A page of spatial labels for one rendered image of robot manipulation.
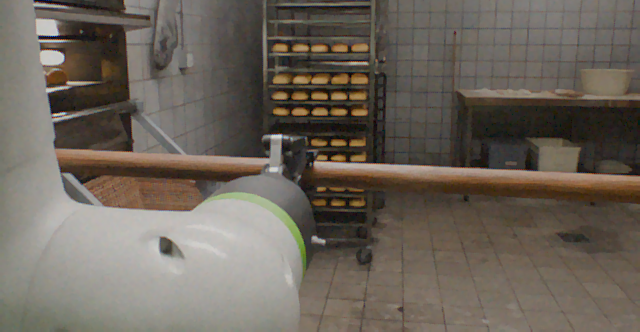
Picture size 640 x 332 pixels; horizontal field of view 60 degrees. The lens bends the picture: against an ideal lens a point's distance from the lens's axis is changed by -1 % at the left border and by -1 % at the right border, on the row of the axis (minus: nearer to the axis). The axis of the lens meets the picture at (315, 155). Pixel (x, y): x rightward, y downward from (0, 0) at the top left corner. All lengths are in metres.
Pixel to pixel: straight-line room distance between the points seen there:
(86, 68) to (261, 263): 2.17
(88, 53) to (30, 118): 2.11
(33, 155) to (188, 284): 0.10
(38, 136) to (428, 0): 5.37
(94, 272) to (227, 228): 0.07
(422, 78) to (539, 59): 1.11
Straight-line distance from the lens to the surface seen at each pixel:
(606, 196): 0.67
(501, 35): 5.67
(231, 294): 0.27
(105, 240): 0.30
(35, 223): 0.32
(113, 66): 2.36
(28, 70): 0.30
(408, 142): 5.67
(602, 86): 5.34
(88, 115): 1.41
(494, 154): 5.06
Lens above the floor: 1.32
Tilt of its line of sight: 11 degrees down
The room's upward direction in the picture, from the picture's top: straight up
